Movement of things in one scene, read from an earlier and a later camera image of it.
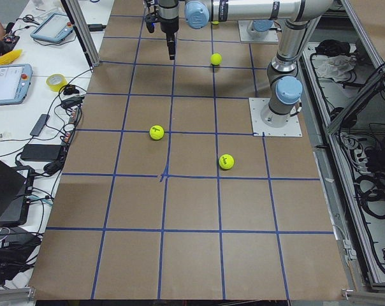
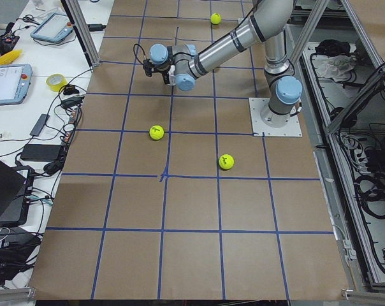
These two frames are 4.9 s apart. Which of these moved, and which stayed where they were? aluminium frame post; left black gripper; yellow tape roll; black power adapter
Moved: left black gripper
Stayed: yellow tape roll; black power adapter; aluminium frame post
